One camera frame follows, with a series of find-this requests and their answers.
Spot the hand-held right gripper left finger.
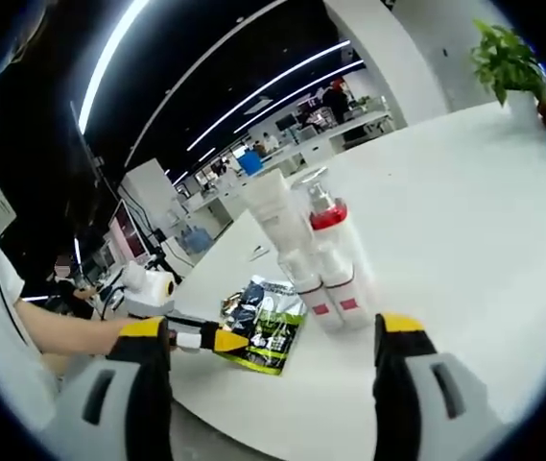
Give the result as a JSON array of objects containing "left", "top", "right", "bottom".
[{"left": 40, "top": 315, "right": 174, "bottom": 461}]

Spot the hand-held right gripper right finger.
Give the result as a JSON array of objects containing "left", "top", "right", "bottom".
[{"left": 371, "top": 310, "right": 505, "bottom": 461}]

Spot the dark green printed skincare pouch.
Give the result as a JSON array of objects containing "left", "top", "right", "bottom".
[{"left": 226, "top": 274, "right": 308, "bottom": 378}]

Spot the small white pump skincare bottle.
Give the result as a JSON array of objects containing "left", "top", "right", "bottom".
[
  {"left": 318, "top": 244, "right": 375, "bottom": 328},
  {"left": 279, "top": 249, "right": 345, "bottom": 333}
]

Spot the white skincare tube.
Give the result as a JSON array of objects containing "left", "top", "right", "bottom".
[{"left": 242, "top": 172, "right": 313, "bottom": 271}]

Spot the red collar pump skincare bottle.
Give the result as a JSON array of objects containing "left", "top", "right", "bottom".
[{"left": 291, "top": 167, "right": 374, "bottom": 289}]

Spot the pink screen monitor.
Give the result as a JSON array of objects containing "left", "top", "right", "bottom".
[{"left": 108, "top": 199, "right": 147, "bottom": 263}]

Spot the blue plastic bin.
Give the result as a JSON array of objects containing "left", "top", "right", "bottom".
[{"left": 238, "top": 152, "right": 262, "bottom": 177}]

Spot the white office counter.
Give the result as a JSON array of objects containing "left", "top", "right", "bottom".
[{"left": 180, "top": 109, "right": 393, "bottom": 231}]

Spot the potted green plant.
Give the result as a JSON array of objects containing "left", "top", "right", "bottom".
[{"left": 468, "top": 18, "right": 546, "bottom": 127}]

